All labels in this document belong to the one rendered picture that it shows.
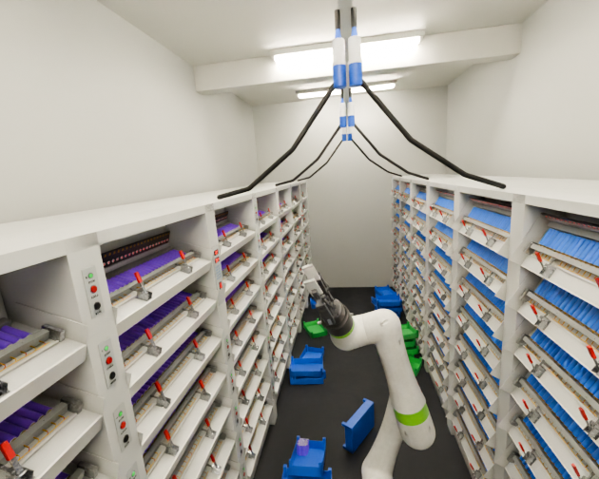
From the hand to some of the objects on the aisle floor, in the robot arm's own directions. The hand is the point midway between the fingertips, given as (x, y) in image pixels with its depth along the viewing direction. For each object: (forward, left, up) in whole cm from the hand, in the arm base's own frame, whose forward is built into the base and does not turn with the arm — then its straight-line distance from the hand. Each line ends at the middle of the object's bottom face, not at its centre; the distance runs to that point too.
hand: (312, 279), depth 83 cm
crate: (-18, -109, -161) cm, 195 cm away
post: (+61, +16, -158) cm, 170 cm away
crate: (+16, -84, -156) cm, 177 cm away
